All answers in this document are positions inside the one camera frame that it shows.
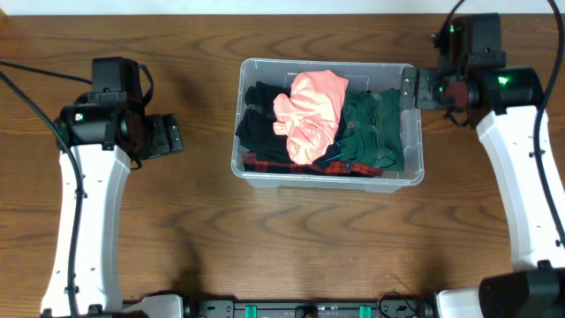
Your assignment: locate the dark green garment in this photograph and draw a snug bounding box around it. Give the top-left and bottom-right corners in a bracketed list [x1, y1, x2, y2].
[339, 88, 404, 171]

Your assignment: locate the red plaid flannel shirt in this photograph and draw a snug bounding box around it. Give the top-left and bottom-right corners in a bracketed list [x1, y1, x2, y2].
[243, 153, 384, 178]

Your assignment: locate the black garment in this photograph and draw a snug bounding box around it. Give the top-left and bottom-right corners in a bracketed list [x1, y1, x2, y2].
[235, 81, 292, 163]

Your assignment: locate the pink garment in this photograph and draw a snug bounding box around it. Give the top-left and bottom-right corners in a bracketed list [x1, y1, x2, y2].
[273, 70, 349, 164]

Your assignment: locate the dark navy taped garment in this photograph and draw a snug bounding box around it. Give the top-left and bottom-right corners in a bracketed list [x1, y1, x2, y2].
[314, 117, 347, 170]

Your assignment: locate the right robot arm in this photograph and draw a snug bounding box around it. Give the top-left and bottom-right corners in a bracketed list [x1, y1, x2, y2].
[402, 13, 564, 317]

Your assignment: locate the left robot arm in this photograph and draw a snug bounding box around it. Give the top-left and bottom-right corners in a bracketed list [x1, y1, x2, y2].
[40, 57, 185, 317]

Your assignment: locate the clear plastic storage bin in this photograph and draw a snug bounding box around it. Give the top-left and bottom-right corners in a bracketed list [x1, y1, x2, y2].
[231, 58, 425, 193]

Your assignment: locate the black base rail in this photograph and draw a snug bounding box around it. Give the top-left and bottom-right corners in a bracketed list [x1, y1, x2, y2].
[123, 289, 442, 318]

